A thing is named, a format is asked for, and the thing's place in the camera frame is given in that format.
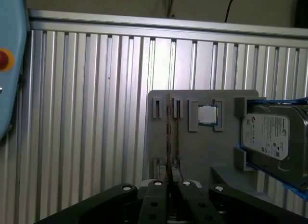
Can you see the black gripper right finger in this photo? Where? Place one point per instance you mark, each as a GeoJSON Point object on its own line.
{"type": "Point", "coordinates": [199, 207]}

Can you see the hard disk in blue carrier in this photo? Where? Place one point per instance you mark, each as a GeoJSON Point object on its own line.
{"type": "Point", "coordinates": [272, 130]}

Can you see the silver CPU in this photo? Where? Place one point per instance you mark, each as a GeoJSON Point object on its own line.
{"type": "Point", "coordinates": [208, 114]}

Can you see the blue RAM stick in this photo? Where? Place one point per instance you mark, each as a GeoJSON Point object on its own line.
{"type": "Point", "coordinates": [169, 137]}

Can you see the pale blue teach pendant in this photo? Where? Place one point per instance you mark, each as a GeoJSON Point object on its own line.
{"type": "Point", "coordinates": [12, 29]}

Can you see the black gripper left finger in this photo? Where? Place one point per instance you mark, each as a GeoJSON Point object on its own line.
{"type": "Point", "coordinates": [154, 204]}

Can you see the grey parts rack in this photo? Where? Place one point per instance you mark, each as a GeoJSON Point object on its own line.
{"type": "Point", "coordinates": [204, 149]}

